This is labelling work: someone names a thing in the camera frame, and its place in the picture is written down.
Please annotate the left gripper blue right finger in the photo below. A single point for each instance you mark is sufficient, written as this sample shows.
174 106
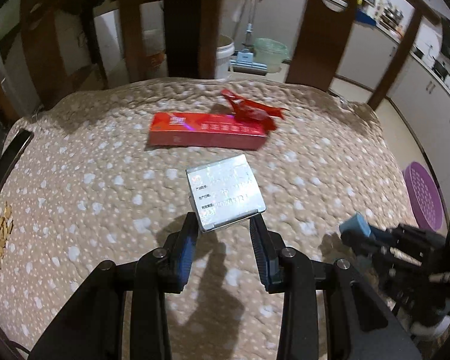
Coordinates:
267 247

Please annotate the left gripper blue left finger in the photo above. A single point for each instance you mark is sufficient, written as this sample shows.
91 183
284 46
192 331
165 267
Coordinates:
180 248

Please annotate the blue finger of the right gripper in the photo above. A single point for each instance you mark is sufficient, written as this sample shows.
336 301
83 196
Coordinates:
355 224

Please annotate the small white cardboard box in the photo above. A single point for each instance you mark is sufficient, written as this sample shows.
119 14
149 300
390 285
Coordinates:
224 192

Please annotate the purple mesh trash basket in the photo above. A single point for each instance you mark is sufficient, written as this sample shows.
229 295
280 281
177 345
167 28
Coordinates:
424 197

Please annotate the grey kitchen cabinets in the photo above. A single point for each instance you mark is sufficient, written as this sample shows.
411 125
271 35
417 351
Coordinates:
387 67

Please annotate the red rectangular carton box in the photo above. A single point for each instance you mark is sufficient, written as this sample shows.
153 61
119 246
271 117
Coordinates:
178 129

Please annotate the crumpled red wrapper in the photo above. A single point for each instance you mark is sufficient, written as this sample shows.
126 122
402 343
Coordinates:
249 111

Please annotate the yellow scraps pile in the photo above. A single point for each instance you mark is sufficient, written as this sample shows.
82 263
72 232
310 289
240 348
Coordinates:
6 227

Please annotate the blue flat mop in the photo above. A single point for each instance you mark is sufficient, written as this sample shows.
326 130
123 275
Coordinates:
244 60

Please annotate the green translucent bucket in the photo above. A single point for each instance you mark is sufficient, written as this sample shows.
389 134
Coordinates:
271 53

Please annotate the black phone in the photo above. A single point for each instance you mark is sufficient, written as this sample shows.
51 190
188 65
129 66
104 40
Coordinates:
13 153

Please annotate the white plastic bucket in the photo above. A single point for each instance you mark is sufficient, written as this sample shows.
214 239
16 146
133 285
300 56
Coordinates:
225 50

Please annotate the dark wooden chair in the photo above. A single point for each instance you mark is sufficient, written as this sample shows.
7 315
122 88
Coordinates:
191 40

